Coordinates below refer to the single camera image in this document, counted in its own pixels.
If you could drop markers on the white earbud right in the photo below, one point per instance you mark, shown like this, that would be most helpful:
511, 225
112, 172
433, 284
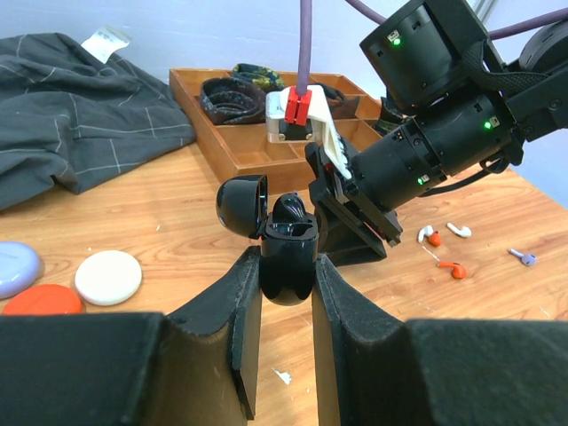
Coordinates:
461, 231

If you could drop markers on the black earbud case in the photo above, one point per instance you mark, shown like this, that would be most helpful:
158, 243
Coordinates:
288, 253

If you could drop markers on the orange earbud upper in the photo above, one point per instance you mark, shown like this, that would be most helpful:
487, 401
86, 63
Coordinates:
434, 239

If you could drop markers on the wooden compartment tray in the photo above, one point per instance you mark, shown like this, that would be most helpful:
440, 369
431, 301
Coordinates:
233, 150

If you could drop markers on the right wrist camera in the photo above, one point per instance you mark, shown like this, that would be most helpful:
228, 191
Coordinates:
287, 107

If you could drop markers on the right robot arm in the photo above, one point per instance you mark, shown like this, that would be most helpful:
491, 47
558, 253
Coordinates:
468, 97

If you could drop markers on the orange earbud lower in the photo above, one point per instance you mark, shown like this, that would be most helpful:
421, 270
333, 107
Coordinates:
458, 271

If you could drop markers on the green patterned rolled tie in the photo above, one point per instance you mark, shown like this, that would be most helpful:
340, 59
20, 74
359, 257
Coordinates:
263, 77

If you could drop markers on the dark green rolled tie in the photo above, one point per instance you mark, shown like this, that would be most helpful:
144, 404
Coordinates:
390, 118

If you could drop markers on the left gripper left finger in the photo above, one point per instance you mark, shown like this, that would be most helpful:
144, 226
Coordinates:
195, 366

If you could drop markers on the black rolled belt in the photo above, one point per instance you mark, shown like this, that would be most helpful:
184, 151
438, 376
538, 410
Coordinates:
232, 101

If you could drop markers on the brown rolled belt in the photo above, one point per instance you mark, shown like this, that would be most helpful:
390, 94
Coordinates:
340, 105

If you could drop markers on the white earbud left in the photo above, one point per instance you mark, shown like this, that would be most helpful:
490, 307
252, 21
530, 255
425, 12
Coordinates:
425, 233

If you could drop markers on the purple earbud right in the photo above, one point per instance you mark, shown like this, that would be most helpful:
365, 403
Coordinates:
526, 259

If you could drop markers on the black earbud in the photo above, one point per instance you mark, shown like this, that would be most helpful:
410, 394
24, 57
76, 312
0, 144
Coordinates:
289, 209

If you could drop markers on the grey checked cloth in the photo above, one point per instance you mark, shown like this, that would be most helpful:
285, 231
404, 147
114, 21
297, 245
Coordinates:
69, 119

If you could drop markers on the white earbud case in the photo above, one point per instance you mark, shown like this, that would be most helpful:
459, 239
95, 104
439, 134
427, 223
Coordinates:
108, 277

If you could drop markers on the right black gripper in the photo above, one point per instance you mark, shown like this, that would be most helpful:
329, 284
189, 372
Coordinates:
352, 230

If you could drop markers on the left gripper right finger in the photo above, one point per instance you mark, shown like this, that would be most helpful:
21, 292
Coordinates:
374, 369

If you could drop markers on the white earbud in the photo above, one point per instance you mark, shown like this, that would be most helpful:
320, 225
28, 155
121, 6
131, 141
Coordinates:
425, 233
461, 231

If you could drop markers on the purple earbud case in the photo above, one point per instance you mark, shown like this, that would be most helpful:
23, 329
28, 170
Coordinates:
20, 267

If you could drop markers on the orange earbud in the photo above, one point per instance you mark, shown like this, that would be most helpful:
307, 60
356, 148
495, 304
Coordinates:
434, 239
458, 271

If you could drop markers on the orange earbud case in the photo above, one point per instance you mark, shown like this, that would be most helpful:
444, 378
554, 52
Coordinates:
47, 299

